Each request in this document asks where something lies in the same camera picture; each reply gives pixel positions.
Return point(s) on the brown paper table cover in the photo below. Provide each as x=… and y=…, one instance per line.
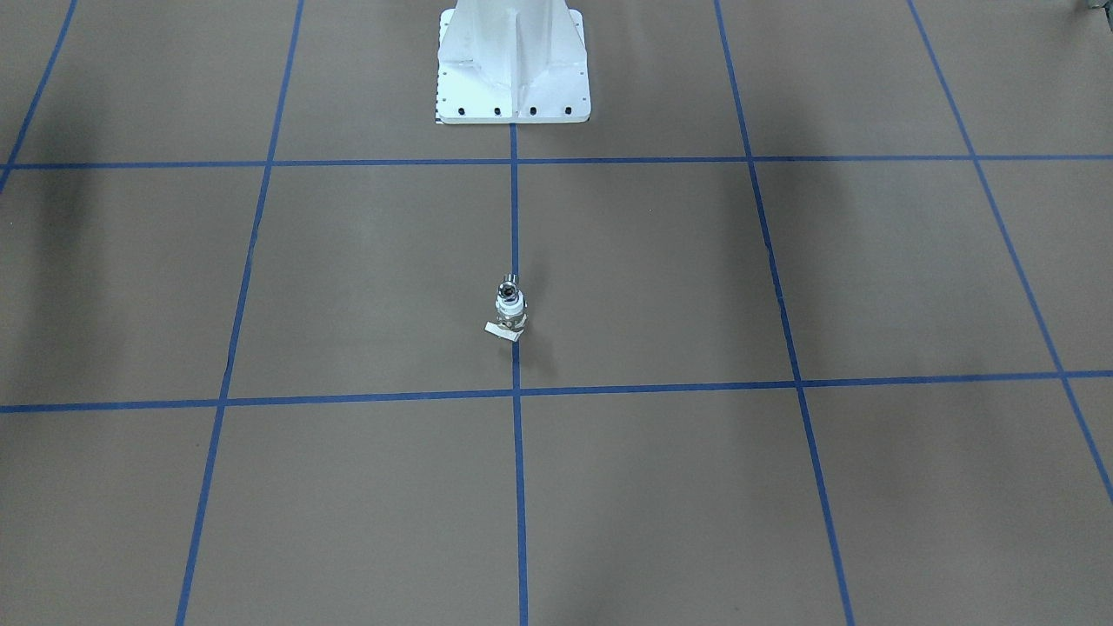
x=818, y=320

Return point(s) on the small metal pipe fitting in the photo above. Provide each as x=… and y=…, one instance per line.
x=508, y=288

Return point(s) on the white PPR valve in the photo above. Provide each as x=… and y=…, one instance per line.
x=511, y=316

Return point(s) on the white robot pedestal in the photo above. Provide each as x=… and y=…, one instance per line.
x=512, y=62

